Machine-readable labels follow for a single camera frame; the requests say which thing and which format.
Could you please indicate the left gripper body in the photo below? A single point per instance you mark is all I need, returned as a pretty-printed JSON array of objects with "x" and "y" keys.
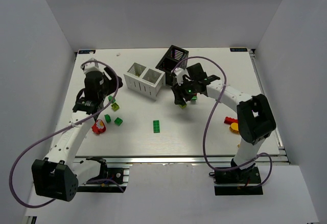
[{"x": 85, "y": 106}]

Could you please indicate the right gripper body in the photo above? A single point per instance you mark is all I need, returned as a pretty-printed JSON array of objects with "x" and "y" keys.
[{"x": 179, "y": 93}]

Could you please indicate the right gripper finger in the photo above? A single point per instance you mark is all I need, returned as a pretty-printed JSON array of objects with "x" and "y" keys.
[
  {"x": 177, "y": 99},
  {"x": 184, "y": 100}
]

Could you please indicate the lime square lego brick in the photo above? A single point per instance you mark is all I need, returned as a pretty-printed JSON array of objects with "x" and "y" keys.
[{"x": 115, "y": 106}]

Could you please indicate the red flower lego piece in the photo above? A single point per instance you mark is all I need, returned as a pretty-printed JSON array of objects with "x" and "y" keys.
[{"x": 98, "y": 127}]

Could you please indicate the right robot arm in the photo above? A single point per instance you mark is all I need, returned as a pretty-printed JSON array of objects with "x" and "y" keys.
[{"x": 255, "y": 119}]

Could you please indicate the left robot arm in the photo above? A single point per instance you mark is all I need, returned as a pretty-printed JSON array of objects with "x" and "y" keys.
[{"x": 56, "y": 176}]

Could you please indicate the red and green lego stack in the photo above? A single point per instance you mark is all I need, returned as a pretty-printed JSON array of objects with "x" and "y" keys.
[{"x": 193, "y": 99}]

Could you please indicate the green sloped lego brick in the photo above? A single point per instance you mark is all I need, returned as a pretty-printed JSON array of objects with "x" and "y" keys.
[{"x": 111, "y": 99}]

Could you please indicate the green 2x4 lego plate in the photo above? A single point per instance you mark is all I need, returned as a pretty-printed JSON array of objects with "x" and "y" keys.
[{"x": 156, "y": 126}]

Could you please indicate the white two-compartment container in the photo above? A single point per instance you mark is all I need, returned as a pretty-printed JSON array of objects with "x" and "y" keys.
[{"x": 144, "y": 80}]

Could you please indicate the small green lego brick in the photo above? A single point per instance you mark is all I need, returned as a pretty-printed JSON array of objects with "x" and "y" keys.
[{"x": 107, "y": 118}]

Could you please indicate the black two-compartment container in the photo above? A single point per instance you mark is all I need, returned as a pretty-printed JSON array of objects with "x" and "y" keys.
[{"x": 169, "y": 60}]

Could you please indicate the blue corner label left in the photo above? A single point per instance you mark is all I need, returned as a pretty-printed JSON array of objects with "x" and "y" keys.
[{"x": 86, "y": 51}]

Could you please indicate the blue corner label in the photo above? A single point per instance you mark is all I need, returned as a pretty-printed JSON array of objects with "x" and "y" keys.
[
  {"x": 86, "y": 51},
  {"x": 238, "y": 49}
]

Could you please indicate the green 2x2 lego brick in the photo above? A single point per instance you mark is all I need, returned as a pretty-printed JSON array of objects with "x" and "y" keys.
[{"x": 118, "y": 121}]

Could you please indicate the red 2x4 lego brick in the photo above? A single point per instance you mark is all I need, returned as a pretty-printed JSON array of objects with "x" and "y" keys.
[{"x": 230, "y": 120}]

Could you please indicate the blue corner label right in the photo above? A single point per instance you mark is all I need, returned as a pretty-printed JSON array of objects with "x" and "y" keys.
[{"x": 238, "y": 49}]

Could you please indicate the yellow oval lego piece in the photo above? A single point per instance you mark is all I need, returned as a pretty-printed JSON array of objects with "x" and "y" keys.
[{"x": 234, "y": 127}]

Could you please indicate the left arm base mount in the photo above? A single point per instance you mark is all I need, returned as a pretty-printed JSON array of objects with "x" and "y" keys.
[{"x": 107, "y": 176}]

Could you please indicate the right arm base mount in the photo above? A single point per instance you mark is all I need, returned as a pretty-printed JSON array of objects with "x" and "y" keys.
[{"x": 237, "y": 183}]

